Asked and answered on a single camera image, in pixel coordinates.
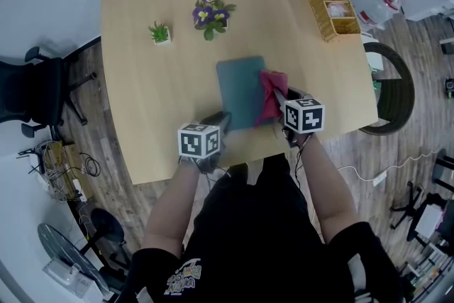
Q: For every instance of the green and black device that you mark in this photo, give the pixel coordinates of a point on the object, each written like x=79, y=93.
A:
x=450, y=88

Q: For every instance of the white power strip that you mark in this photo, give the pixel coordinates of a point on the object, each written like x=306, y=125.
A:
x=79, y=189

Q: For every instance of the black router with antennas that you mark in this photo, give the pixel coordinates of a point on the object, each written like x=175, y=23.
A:
x=33, y=161

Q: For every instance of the black woven waste bin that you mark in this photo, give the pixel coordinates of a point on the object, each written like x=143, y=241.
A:
x=401, y=92

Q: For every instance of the black office chair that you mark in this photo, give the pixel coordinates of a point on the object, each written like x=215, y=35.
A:
x=32, y=88

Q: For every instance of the green plastic bag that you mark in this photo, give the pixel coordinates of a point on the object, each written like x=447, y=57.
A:
x=375, y=79

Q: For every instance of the small green plant white pot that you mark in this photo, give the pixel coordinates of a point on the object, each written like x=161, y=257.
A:
x=159, y=33

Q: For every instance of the purple flower plant white pot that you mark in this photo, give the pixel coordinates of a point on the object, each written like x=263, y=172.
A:
x=211, y=16

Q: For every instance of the black chair base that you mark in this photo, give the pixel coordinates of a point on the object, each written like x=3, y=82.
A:
x=425, y=202

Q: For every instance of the grey laptop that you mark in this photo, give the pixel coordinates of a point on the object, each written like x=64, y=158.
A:
x=237, y=92

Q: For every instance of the tissue pack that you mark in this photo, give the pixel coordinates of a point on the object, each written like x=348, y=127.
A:
x=338, y=9

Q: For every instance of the white device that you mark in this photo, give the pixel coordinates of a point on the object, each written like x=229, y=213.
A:
x=67, y=275

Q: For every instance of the person's right forearm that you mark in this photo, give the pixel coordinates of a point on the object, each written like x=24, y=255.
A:
x=330, y=195

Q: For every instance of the pink cloth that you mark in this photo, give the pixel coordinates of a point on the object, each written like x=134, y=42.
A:
x=271, y=96

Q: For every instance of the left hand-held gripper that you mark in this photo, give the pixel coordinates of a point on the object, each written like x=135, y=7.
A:
x=196, y=140

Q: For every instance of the person's left forearm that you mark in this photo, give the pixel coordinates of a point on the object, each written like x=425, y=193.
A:
x=170, y=209

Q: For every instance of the round black marble table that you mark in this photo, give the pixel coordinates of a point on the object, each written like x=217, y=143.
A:
x=67, y=252

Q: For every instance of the person's black clothing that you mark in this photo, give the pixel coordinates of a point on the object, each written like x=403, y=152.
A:
x=255, y=245

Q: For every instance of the wicker basket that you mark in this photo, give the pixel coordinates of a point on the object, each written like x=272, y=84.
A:
x=324, y=3

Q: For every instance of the black round stool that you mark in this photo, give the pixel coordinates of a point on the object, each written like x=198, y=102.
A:
x=104, y=227

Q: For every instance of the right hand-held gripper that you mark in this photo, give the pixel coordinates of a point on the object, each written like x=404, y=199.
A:
x=305, y=117

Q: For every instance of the white paper sheet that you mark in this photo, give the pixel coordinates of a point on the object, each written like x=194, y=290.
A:
x=374, y=62

